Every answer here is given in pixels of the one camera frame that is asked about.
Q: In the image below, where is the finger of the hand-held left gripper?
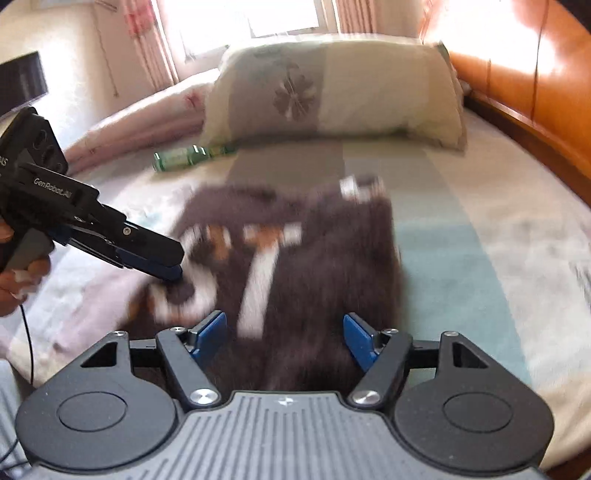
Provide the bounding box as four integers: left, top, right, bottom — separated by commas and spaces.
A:
65, 237, 184, 283
69, 217, 186, 268

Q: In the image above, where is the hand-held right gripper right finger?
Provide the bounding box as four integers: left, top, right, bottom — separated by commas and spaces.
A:
342, 312, 489, 411

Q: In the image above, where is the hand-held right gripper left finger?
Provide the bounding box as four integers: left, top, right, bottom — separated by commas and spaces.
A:
81, 310, 228, 413

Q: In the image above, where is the brown fuzzy sweater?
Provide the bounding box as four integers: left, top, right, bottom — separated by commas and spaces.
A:
124, 174, 407, 393

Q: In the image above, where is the person's left hand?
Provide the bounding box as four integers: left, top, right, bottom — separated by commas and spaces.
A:
0, 217, 51, 318

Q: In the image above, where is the green glass bottle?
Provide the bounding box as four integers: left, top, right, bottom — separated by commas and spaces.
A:
153, 144, 238, 174

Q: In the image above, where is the dark television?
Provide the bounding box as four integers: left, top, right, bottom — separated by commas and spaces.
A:
0, 52, 50, 120

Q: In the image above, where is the folded pink floral quilt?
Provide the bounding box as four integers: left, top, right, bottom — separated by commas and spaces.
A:
62, 69, 220, 175

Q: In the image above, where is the pink patterned curtain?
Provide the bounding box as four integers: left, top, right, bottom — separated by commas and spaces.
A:
122, 0, 181, 90
335, 0, 377, 34

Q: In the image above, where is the floral patchwork pillow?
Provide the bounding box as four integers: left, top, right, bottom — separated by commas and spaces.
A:
199, 39, 468, 151

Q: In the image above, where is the wooden headboard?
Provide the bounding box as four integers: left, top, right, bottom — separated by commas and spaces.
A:
418, 0, 591, 206

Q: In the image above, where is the black cable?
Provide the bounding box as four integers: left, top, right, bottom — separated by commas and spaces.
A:
0, 302, 35, 464

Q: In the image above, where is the hanging pull cord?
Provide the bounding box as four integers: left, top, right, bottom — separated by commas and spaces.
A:
92, 4, 120, 99

